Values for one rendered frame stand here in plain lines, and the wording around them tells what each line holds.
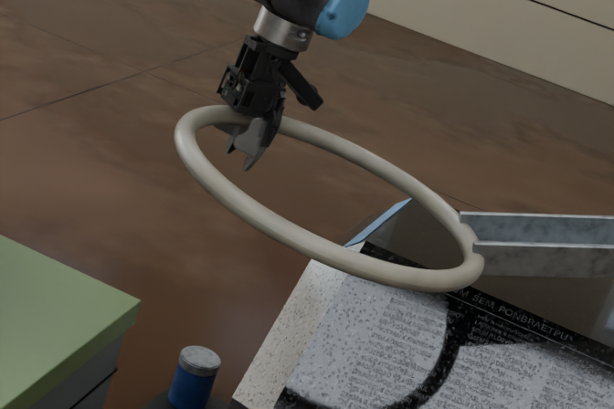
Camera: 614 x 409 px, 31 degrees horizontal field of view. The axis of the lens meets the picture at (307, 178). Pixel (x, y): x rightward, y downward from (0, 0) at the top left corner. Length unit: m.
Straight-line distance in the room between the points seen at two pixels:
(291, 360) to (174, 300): 1.49
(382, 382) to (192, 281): 1.69
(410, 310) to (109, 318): 0.65
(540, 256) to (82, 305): 0.69
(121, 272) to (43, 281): 2.00
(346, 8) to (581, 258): 0.51
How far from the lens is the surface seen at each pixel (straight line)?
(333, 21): 1.46
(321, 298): 1.78
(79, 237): 3.42
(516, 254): 1.61
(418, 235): 1.90
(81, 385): 1.24
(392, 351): 1.73
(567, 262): 1.64
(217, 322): 3.15
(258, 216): 1.37
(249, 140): 1.73
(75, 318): 1.22
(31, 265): 1.30
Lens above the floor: 1.49
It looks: 20 degrees down
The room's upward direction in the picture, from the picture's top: 18 degrees clockwise
